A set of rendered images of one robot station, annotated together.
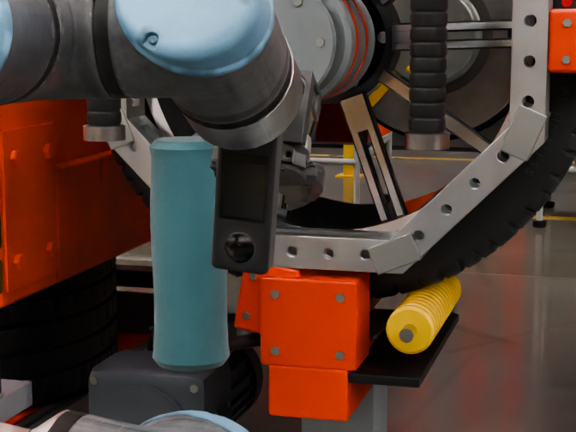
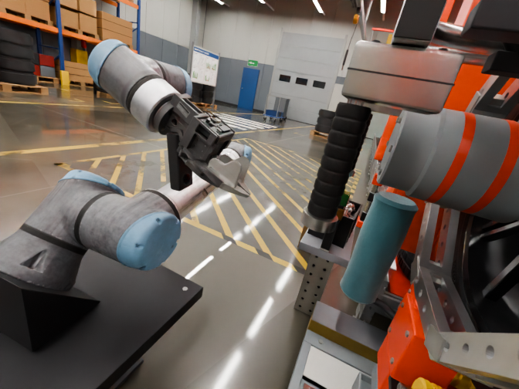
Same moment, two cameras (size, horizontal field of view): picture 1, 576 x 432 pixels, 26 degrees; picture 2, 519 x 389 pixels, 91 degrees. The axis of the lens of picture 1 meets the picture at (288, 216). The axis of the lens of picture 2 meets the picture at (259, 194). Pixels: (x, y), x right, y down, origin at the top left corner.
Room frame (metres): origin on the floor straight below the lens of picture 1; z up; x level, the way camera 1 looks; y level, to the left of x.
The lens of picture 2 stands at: (1.16, -0.44, 0.89)
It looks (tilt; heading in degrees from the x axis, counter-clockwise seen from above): 21 degrees down; 94
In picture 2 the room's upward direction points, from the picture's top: 12 degrees clockwise
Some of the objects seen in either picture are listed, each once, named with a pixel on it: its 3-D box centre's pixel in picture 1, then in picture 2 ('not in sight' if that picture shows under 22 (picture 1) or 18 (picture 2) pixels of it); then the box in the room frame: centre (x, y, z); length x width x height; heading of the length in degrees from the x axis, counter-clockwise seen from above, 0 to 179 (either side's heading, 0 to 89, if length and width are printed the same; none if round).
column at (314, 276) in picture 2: not in sight; (318, 270); (1.42, 0.56, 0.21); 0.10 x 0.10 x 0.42; 75
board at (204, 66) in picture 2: not in sight; (204, 79); (-2.15, 8.62, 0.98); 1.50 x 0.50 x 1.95; 74
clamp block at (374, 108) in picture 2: not in sight; (384, 100); (1.33, 0.18, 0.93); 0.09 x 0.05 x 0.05; 165
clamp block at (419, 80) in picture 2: not in sight; (396, 78); (1.24, -0.14, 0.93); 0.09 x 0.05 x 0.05; 165
